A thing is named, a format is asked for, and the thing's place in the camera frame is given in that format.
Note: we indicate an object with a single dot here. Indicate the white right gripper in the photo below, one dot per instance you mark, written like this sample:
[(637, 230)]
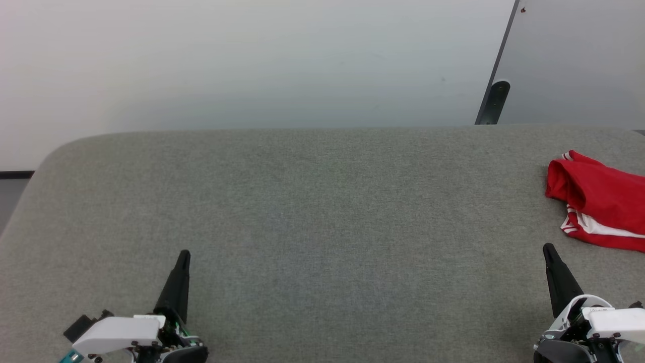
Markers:
[(615, 322)]

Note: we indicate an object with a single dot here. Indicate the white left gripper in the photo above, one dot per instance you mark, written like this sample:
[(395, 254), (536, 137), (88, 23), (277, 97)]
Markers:
[(121, 333)]

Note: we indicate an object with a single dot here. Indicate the red and white garment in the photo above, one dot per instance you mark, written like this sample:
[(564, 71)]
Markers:
[(599, 196)]

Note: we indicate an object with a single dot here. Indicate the black baseboard strip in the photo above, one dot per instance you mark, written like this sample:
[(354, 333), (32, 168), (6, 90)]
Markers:
[(15, 175)]

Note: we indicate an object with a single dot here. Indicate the grey partition panel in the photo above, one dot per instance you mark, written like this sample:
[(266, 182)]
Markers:
[(579, 60)]

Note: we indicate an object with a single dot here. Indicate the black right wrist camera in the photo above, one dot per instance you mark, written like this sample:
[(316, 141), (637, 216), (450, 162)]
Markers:
[(636, 305)]

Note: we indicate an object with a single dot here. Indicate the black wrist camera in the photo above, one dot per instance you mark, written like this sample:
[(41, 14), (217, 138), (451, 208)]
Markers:
[(636, 305), (83, 325)]

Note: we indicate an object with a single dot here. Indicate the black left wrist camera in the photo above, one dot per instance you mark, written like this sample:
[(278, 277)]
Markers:
[(83, 325)]

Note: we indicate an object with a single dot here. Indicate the black rounded post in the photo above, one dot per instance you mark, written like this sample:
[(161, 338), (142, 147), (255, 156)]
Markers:
[(496, 101)]

